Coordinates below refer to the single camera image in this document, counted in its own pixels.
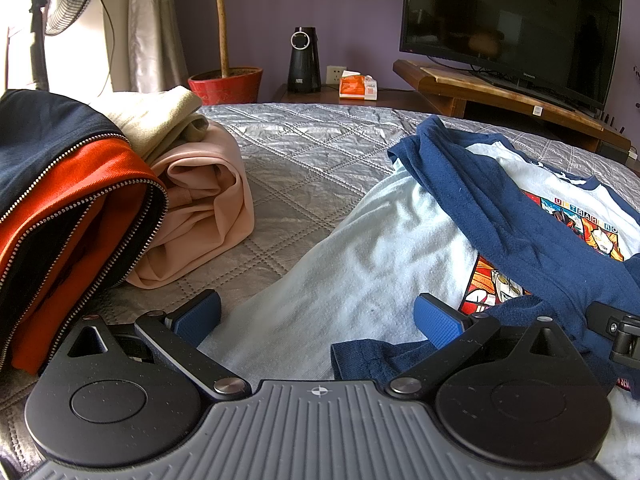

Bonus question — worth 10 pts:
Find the navy orange zip jacket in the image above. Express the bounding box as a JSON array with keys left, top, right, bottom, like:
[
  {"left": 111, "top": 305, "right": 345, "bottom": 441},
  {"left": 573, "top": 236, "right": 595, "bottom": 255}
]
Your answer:
[{"left": 0, "top": 89, "right": 170, "bottom": 376}]

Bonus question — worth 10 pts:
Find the thin black cable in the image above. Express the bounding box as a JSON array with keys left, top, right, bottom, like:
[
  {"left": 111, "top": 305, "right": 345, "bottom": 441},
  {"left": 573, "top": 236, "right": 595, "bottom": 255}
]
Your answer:
[{"left": 96, "top": 0, "right": 120, "bottom": 92}]

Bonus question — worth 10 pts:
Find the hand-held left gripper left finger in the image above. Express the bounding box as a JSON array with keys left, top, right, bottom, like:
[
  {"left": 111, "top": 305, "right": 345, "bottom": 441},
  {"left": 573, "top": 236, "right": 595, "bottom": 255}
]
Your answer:
[{"left": 67, "top": 290, "right": 252, "bottom": 404}]

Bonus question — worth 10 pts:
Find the pale curtain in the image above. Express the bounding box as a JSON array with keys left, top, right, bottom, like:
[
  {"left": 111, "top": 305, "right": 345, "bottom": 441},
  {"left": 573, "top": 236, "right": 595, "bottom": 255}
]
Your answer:
[{"left": 102, "top": 0, "right": 192, "bottom": 94}]

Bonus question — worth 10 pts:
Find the black cylindrical appliance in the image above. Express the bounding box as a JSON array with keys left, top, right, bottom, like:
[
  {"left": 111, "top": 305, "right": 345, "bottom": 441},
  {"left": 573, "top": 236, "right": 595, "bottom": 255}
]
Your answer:
[{"left": 287, "top": 26, "right": 322, "bottom": 94}]

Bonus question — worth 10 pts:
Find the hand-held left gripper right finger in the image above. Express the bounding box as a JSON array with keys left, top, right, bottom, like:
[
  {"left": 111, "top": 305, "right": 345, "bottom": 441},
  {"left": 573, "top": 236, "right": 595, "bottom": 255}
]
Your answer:
[{"left": 385, "top": 293, "right": 582, "bottom": 398}]

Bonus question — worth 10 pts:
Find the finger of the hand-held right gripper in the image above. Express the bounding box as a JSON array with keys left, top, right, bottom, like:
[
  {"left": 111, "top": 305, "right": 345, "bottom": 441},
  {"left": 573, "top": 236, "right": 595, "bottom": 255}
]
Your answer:
[{"left": 585, "top": 300, "right": 640, "bottom": 367}]

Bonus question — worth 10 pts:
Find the wooden television stand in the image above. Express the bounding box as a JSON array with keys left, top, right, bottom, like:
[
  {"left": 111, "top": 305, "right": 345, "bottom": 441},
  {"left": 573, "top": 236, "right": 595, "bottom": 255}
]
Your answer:
[{"left": 392, "top": 59, "right": 632, "bottom": 154}]

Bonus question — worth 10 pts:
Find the orange tissue pack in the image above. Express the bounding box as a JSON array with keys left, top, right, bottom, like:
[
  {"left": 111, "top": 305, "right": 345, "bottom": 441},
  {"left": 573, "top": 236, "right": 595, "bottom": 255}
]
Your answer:
[{"left": 338, "top": 71, "right": 379, "bottom": 100}]

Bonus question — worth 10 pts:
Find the beige folded garment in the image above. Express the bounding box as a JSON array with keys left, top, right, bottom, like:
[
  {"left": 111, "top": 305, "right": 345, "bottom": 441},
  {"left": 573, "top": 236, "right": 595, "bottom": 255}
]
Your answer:
[{"left": 102, "top": 86, "right": 207, "bottom": 167}]

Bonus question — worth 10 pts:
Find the red plant pot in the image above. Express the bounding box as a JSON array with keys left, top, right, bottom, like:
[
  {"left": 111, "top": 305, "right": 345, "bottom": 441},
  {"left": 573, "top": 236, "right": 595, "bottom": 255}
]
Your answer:
[{"left": 187, "top": 66, "right": 264, "bottom": 107}]

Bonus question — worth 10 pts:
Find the pink folded garment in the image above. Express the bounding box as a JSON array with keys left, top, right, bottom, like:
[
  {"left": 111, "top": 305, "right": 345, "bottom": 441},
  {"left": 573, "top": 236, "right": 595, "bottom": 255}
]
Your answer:
[{"left": 126, "top": 122, "right": 256, "bottom": 290}]

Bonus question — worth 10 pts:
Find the black flat television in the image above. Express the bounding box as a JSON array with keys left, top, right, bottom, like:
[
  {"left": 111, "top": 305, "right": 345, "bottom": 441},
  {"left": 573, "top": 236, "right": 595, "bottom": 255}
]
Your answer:
[{"left": 398, "top": 0, "right": 624, "bottom": 112}]

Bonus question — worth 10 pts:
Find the dark wooden low cabinet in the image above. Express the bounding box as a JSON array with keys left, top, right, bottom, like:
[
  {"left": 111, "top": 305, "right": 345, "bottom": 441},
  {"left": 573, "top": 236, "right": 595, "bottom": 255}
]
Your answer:
[{"left": 272, "top": 82, "right": 418, "bottom": 107}]

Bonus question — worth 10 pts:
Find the grey quilted bedspread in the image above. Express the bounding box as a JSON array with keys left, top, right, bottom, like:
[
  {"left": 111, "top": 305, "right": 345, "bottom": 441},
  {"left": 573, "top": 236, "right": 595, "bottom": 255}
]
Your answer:
[{"left": 0, "top": 102, "right": 640, "bottom": 461}]

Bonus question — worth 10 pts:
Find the green potted tree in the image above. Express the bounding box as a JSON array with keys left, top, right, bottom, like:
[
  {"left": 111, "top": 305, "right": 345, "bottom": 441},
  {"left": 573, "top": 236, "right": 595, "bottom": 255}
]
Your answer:
[{"left": 159, "top": 0, "right": 281, "bottom": 79}]

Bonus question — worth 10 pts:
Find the light blue printed navy-sleeved shirt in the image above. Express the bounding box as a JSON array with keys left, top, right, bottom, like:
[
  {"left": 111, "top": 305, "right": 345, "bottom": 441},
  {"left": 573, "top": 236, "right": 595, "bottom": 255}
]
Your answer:
[{"left": 197, "top": 115, "right": 640, "bottom": 480}]

